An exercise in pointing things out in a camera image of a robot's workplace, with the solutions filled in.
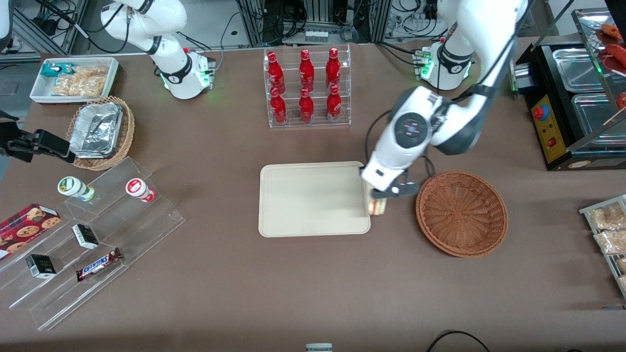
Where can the red cola bottle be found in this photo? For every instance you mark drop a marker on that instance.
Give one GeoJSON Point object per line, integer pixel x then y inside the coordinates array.
{"type": "Point", "coordinates": [334, 102]}
{"type": "Point", "coordinates": [275, 72]}
{"type": "Point", "coordinates": [333, 67]}
{"type": "Point", "coordinates": [306, 105]}
{"type": "Point", "coordinates": [278, 106]}
{"type": "Point", "coordinates": [306, 70]}

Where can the red tartan cookie box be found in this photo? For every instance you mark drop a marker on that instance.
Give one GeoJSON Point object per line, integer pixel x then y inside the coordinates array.
{"type": "Point", "coordinates": [24, 227]}

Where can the light wicker basket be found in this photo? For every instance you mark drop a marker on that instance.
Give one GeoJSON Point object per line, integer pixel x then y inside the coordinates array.
{"type": "Point", "coordinates": [126, 142]}

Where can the green snack packet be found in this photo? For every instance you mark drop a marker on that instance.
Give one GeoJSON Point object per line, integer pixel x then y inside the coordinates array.
{"type": "Point", "coordinates": [56, 70]}

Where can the black box with white label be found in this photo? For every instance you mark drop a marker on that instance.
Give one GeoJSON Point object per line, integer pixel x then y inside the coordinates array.
{"type": "Point", "coordinates": [85, 236]}

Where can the tray of packaged snacks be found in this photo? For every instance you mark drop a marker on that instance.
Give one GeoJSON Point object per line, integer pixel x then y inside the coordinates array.
{"type": "Point", "coordinates": [587, 211]}

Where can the clear acrylic bottle rack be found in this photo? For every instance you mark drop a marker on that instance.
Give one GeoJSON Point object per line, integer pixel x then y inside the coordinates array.
{"type": "Point", "coordinates": [292, 122]}

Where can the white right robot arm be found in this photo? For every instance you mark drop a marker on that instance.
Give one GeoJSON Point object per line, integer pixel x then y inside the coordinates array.
{"type": "Point", "coordinates": [181, 73]}

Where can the white plastic snack bin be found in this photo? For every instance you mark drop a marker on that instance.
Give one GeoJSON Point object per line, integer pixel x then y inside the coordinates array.
{"type": "Point", "coordinates": [36, 90]}

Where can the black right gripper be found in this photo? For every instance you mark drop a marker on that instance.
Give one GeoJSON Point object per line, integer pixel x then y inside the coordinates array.
{"type": "Point", "coordinates": [20, 144]}

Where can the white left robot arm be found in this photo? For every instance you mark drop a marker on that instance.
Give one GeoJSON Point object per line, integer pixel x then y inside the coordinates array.
{"type": "Point", "coordinates": [455, 122]}

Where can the small grey device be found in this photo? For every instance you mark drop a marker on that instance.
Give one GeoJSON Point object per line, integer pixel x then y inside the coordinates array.
{"type": "Point", "coordinates": [319, 348]}

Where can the sandwich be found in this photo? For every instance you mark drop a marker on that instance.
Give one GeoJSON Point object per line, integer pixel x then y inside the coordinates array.
{"type": "Point", "coordinates": [378, 206]}

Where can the red lidded yogurt cup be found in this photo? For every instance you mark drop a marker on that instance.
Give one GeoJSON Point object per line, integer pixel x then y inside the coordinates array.
{"type": "Point", "coordinates": [138, 188]}

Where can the red emergency stop button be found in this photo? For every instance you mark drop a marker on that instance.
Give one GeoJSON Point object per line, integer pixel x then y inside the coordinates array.
{"type": "Point", "coordinates": [539, 113]}

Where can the clear acrylic stepped shelf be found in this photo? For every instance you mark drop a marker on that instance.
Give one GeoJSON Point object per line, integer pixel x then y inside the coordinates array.
{"type": "Point", "coordinates": [146, 230]}

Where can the green lidded sunflower cup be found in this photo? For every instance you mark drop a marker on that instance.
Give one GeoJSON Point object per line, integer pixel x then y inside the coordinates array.
{"type": "Point", "coordinates": [73, 187]}

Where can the brown wicker basket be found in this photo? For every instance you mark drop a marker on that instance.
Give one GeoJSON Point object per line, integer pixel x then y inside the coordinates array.
{"type": "Point", "coordinates": [462, 215]}

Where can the clear bag of snacks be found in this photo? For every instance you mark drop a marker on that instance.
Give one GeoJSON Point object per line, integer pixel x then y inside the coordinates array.
{"type": "Point", "coordinates": [612, 242]}
{"type": "Point", "coordinates": [609, 217]}

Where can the stainless steel pan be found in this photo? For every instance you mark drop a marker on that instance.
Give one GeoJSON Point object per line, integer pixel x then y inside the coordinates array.
{"type": "Point", "coordinates": [577, 68]}
{"type": "Point", "coordinates": [596, 120]}

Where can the white power strip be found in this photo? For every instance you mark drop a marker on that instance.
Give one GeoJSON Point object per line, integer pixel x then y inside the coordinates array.
{"type": "Point", "coordinates": [315, 35]}

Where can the Snickers chocolate bar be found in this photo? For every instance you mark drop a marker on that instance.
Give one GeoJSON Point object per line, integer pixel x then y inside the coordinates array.
{"type": "Point", "coordinates": [98, 264]}

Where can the clear bag of chips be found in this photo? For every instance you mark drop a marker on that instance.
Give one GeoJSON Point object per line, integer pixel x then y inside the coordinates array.
{"type": "Point", "coordinates": [80, 83]}

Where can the cream plastic tray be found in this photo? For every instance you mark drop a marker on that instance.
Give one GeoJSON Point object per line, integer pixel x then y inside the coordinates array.
{"type": "Point", "coordinates": [313, 200]}

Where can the black food warmer appliance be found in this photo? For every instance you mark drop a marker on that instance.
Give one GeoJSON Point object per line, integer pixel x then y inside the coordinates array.
{"type": "Point", "coordinates": [547, 132]}

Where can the aluminium foil container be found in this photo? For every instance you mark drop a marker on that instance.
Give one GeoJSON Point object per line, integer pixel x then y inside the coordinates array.
{"type": "Point", "coordinates": [94, 134]}
{"type": "Point", "coordinates": [102, 107]}

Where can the black box with gold print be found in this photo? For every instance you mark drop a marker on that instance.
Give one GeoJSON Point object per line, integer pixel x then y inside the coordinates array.
{"type": "Point", "coordinates": [40, 267]}

